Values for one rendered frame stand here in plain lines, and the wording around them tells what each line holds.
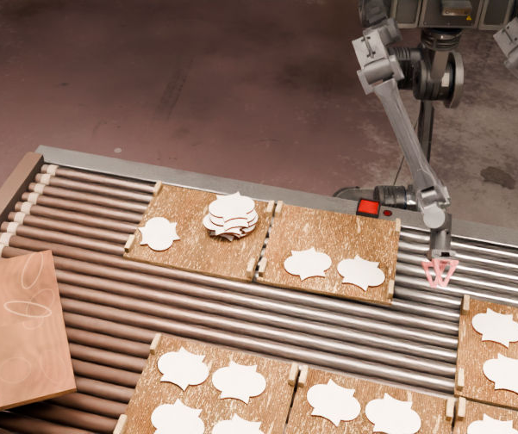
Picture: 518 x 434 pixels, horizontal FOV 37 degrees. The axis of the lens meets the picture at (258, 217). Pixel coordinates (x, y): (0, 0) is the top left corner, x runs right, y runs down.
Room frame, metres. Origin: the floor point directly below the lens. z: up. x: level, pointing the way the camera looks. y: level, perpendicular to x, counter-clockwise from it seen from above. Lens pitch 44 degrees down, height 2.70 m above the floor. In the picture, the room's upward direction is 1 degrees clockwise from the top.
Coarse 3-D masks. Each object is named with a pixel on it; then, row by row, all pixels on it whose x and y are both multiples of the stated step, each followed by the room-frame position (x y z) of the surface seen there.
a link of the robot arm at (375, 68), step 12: (396, 24) 2.18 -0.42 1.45; (372, 36) 1.83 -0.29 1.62; (384, 36) 2.02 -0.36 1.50; (396, 36) 2.11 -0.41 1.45; (360, 48) 1.81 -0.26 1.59; (372, 48) 1.80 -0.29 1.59; (384, 48) 1.80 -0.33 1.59; (360, 60) 1.79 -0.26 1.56; (372, 60) 1.78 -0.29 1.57; (384, 60) 1.77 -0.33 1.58; (372, 72) 1.76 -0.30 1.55; (384, 72) 1.75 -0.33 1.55
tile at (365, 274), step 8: (344, 264) 1.61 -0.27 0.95; (352, 264) 1.61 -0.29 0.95; (360, 264) 1.61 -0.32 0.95; (368, 264) 1.61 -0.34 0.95; (376, 264) 1.61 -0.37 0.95; (344, 272) 1.58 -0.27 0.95; (352, 272) 1.58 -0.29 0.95; (360, 272) 1.58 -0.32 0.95; (368, 272) 1.58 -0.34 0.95; (376, 272) 1.58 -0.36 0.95; (344, 280) 1.55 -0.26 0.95; (352, 280) 1.55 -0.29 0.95; (360, 280) 1.55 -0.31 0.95; (368, 280) 1.55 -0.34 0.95; (376, 280) 1.55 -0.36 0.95
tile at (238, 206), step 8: (216, 200) 1.82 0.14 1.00; (224, 200) 1.83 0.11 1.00; (232, 200) 1.83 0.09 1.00; (240, 200) 1.83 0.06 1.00; (248, 200) 1.83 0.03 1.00; (216, 208) 1.78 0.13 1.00; (224, 208) 1.78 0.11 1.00; (232, 208) 1.79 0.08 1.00; (240, 208) 1.79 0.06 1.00; (248, 208) 1.79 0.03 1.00; (216, 216) 1.75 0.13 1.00; (224, 216) 1.75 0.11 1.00; (232, 216) 1.75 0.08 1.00; (240, 216) 1.75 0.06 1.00
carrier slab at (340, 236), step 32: (288, 224) 1.79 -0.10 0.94; (320, 224) 1.79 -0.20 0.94; (352, 224) 1.80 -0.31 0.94; (384, 224) 1.80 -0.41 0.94; (288, 256) 1.65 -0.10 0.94; (352, 256) 1.66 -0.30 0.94; (384, 256) 1.66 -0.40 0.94; (320, 288) 1.52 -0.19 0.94; (352, 288) 1.52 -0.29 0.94; (384, 288) 1.52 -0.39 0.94
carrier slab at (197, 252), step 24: (168, 192) 1.93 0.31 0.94; (192, 192) 1.93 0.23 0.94; (144, 216) 1.81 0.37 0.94; (168, 216) 1.81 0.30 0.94; (192, 216) 1.82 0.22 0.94; (264, 216) 1.82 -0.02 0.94; (192, 240) 1.71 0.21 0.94; (216, 240) 1.71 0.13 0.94; (240, 240) 1.71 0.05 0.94; (264, 240) 1.72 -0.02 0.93; (168, 264) 1.60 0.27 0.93; (192, 264) 1.60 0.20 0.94; (216, 264) 1.60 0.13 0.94; (240, 264) 1.61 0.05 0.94
